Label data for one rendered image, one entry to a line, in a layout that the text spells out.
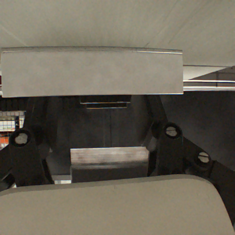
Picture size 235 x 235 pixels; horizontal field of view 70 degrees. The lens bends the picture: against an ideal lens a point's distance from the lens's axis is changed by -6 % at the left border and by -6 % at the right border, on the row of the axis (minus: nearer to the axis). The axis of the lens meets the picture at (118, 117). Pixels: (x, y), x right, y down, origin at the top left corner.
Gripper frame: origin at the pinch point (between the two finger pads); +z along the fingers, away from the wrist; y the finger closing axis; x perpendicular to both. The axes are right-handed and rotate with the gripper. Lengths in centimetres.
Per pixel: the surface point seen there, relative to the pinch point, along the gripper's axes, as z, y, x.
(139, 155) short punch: 1.3, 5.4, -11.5
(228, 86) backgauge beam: 23.0, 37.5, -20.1
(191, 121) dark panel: 30, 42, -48
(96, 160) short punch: 1.4, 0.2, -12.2
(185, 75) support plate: 4.8, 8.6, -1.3
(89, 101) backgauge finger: 19.2, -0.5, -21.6
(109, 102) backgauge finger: 18.8, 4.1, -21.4
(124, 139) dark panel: 28, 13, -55
